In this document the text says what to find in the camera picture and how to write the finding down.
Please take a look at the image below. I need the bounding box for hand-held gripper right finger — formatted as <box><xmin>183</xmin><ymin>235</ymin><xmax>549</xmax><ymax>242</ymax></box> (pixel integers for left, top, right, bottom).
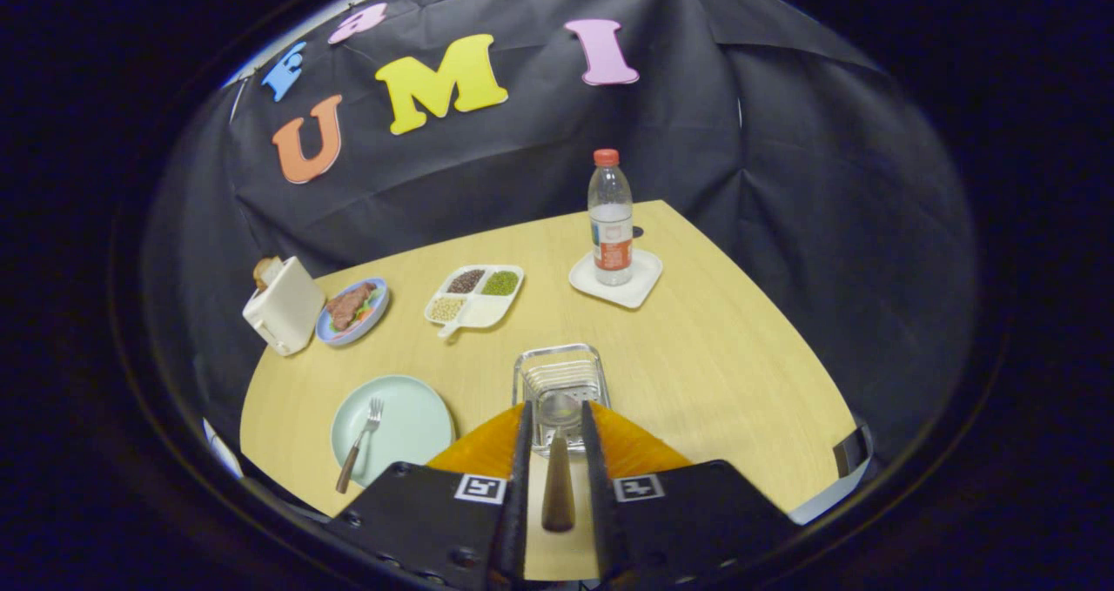
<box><xmin>580</xmin><ymin>401</ymin><xmax>802</xmax><ymax>590</ymax></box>

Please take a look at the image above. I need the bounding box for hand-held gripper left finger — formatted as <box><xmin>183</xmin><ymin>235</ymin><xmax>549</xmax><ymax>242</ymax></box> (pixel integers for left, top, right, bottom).
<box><xmin>324</xmin><ymin>401</ymin><xmax>534</xmax><ymax>590</ymax></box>

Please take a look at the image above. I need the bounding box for metal spoon with wooden handle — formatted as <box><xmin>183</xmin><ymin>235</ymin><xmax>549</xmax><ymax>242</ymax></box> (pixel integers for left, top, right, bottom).
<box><xmin>539</xmin><ymin>391</ymin><xmax>583</xmax><ymax>534</ymax></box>

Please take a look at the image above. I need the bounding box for metal fork with wooden handle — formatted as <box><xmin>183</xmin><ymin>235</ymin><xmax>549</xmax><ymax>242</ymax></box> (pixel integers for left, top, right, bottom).
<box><xmin>336</xmin><ymin>398</ymin><xmax>385</xmax><ymax>494</ymax></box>

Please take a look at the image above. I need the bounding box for pale green plate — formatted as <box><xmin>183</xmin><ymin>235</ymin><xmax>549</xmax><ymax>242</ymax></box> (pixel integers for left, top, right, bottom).
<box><xmin>331</xmin><ymin>375</ymin><xmax>456</xmax><ymax>489</ymax></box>

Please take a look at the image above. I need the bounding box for clear plastic cutlery holder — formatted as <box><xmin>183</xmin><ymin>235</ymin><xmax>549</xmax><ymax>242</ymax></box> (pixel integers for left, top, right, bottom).
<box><xmin>512</xmin><ymin>343</ymin><xmax>610</xmax><ymax>457</ymax></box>

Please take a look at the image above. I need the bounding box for white divided tray of beans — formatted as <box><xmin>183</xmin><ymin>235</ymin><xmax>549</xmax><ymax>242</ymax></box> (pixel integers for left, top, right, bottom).
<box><xmin>424</xmin><ymin>265</ymin><xmax>525</xmax><ymax>340</ymax></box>

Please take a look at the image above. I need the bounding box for white square coaster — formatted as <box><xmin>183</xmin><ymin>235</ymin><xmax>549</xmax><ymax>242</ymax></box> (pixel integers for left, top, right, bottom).
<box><xmin>569</xmin><ymin>249</ymin><xmax>663</xmax><ymax>310</ymax></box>

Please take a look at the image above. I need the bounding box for blue plate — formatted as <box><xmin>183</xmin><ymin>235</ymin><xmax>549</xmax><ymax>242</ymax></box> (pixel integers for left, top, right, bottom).
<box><xmin>315</xmin><ymin>278</ymin><xmax>390</xmax><ymax>347</ymax></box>

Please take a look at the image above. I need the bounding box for cooked meat slice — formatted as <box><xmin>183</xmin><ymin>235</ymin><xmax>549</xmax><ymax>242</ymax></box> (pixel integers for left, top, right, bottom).
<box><xmin>326</xmin><ymin>282</ymin><xmax>378</xmax><ymax>331</ymax></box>

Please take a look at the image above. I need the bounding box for clear water bottle red cap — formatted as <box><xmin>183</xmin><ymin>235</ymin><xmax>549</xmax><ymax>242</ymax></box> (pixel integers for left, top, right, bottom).
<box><xmin>587</xmin><ymin>148</ymin><xmax>634</xmax><ymax>287</ymax></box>

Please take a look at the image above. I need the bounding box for white panel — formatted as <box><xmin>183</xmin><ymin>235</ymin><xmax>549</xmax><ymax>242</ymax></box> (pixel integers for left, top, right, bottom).
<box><xmin>203</xmin><ymin>417</ymin><xmax>245</xmax><ymax>479</ymax></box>

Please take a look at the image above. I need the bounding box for white toaster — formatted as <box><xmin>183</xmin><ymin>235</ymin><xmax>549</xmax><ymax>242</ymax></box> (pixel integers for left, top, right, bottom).
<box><xmin>242</xmin><ymin>256</ymin><xmax>326</xmax><ymax>357</ymax></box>

